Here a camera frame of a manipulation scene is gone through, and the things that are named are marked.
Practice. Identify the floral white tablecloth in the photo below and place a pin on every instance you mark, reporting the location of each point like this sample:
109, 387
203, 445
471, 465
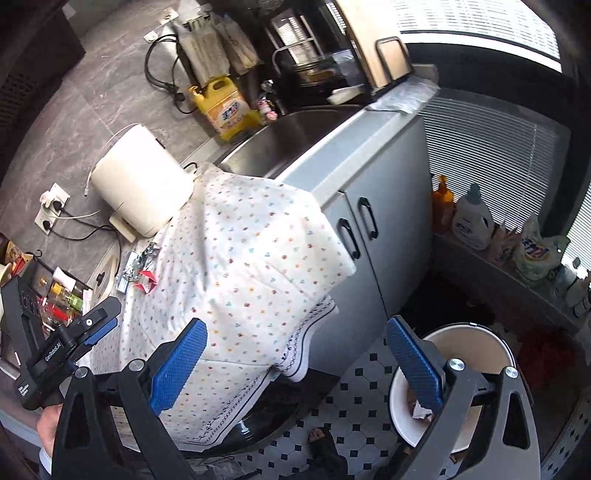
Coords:
256, 260

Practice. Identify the wooden cutting board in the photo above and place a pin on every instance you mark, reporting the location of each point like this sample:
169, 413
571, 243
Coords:
372, 27

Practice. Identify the white cap oil bottle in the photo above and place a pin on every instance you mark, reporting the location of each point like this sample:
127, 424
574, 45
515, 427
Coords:
68, 282

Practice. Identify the green white refill pouch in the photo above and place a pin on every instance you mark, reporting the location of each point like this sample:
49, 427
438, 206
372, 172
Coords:
535, 256

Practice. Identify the white wall socket upper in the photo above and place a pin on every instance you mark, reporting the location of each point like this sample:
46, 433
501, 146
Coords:
54, 199

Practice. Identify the white wall socket lower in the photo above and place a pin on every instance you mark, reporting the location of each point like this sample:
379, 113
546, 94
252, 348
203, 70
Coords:
46, 219

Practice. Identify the black dish rack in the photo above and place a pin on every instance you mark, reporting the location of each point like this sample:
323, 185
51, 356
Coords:
308, 70

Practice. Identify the yellow detergent jug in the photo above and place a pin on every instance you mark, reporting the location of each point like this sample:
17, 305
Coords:
225, 108

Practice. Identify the pink small bottle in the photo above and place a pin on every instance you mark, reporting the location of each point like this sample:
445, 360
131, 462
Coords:
266, 107

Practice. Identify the cream trash bin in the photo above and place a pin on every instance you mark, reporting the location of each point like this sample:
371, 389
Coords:
480, 370

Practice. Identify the silver foil snack bag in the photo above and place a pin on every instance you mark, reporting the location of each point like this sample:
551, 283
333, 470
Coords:
147, 256

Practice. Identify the red paper carton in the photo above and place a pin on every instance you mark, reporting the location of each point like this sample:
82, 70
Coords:
145, 281

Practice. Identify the white laundry detergent bottle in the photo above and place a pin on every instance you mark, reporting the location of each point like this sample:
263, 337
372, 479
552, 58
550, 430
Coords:
473, 223

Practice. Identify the stainless steel sink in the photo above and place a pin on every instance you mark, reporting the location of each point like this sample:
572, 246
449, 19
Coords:
274, 148

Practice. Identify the red cap sauce bottle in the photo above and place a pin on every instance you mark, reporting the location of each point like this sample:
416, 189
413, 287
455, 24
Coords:
54, 314

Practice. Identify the yellow cap green bottle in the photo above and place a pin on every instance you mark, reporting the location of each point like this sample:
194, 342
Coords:
66, 297

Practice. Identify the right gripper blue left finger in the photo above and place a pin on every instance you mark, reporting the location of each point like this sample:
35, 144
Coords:
172, 363

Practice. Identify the grey cabinet door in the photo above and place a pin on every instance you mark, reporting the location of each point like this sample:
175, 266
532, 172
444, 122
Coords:
391, 201
345, 335

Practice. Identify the orange spray bottle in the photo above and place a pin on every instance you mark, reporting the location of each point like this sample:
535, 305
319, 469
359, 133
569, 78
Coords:
443, 206

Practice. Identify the person's left hand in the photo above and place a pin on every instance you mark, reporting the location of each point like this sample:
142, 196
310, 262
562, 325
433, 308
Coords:
47, 427

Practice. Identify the black condiment rack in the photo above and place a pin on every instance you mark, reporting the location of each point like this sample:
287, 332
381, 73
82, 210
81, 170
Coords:
25, 279

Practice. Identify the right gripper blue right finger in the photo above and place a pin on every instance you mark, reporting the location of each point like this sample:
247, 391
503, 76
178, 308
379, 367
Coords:
420, 361

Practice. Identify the grey cabinet left door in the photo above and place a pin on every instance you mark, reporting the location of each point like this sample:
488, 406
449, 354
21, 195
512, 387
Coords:
345, 335

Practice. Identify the grey cabinet right door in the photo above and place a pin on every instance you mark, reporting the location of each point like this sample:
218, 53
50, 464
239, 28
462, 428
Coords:
391, 201

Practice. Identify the blue white cardboard box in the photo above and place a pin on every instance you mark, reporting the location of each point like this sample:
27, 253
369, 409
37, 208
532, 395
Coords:
128, 274

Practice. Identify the white wall socket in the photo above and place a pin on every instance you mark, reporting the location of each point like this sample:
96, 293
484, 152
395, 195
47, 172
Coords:
54, 199
46, 219

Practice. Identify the cream air fryer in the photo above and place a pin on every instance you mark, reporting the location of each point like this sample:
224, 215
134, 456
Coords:
141, 181

